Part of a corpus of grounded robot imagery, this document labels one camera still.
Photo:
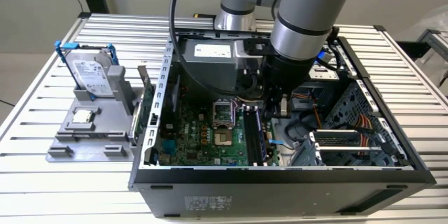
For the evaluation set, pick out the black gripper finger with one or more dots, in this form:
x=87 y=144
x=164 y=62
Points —
x=284 y=107

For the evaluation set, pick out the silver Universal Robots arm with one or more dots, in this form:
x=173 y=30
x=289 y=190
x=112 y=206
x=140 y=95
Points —
x=308 y=11

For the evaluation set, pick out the metal optical drive cage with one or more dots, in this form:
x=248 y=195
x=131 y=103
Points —
x=321 y=74

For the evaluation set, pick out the metal disk bay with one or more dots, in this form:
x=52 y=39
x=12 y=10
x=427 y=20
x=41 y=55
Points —
x=336 y=136

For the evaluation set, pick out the CPU socket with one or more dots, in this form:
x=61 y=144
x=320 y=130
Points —
x=224 y=137

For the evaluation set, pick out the grey power supply unit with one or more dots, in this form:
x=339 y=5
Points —
x=209 y=72

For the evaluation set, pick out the green motherboard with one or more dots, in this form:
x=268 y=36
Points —
x=196 y=142

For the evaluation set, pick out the small yellow black plug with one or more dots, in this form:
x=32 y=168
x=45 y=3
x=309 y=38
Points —
x=199 y=15

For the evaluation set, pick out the black open PC case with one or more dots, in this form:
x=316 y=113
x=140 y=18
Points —
x=244 y=195

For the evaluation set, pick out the green graphics card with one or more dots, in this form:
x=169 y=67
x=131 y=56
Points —
x=147 y=90

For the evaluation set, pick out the grey parts rack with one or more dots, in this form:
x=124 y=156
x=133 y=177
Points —
x=108 y=124

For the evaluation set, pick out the silver hard disk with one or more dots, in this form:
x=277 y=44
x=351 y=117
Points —
x=89 y=74

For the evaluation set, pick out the silver CPU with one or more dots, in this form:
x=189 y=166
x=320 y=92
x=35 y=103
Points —
x=81 y=117

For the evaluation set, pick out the blue disk carrier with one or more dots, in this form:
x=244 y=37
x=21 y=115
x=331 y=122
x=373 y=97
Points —
x=68 y=46

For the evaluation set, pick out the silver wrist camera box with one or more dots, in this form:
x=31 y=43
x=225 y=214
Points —
x=240 y=51
x=325 y=58

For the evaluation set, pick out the black metal bracket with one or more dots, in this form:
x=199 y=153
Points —
x=412 y=49

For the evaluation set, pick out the metal frame side table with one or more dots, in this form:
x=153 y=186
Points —
x=437 y=40

